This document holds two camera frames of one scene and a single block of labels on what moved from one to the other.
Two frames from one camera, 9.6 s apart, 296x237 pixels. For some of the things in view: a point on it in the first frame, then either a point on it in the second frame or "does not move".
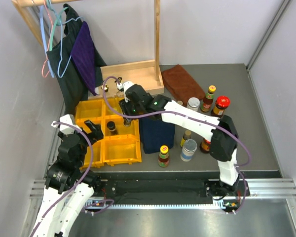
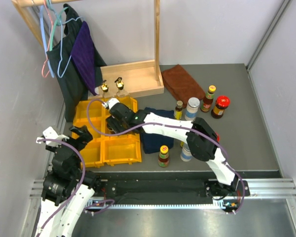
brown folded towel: (180, 85) does not move
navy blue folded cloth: (156, 133) does not move
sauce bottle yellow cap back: (207, 102) does not move
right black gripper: (126, 110) → (113, 123)
